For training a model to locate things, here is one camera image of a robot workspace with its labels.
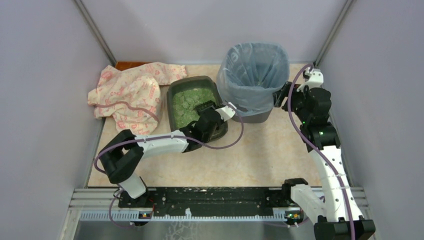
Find dark green litter box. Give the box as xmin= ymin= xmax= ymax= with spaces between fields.
xmin=166 ymin=75 xmax=223 ymax=138

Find grey trash bin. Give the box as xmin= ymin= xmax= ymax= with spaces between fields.
xmin=235 ymin=104 xmax=273 ymax=124

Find blue plastic bin liner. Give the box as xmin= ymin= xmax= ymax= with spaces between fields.
xmin=216 ymin=42 xmax=290 ymax=116

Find black litter scoop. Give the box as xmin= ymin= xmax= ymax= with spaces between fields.
xmin=194 ymin=100 xmax=216 ymax=116

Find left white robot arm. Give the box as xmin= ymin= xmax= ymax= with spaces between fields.
xmin=97 ymin=106 xmax=236 ymax=199

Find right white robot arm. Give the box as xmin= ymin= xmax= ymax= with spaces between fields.
xmin=276 ymin=82 xmax=376 ymax=240

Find green litter pellets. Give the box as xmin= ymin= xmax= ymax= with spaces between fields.
xmin=172 ymin=88 xmax=216 ymax=129

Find patterned cream cloth bag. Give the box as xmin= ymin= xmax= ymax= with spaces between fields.
xmin=87 ymin=62 xmax=187 ymax=135

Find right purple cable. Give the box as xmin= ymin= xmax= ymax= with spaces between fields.
xmin=286 ymin=63 xmax=357 ymax=240

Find purple cable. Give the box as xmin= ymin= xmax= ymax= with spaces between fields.
xmin=286 ymin=63 xmax=357 ymax=240
xmin=93 ymin=101 xmax=245 ymax=231

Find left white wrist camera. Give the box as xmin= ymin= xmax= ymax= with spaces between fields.
xmin=215 ymin=102 xmax=237 ymax=122

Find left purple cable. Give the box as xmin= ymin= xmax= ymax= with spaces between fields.
xmin=93 ymin=101 xmax=245 ymax=231

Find aluminium frame rail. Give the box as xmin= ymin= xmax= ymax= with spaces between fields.
xmin=67 ymin=188 xmax=369 ymax=223

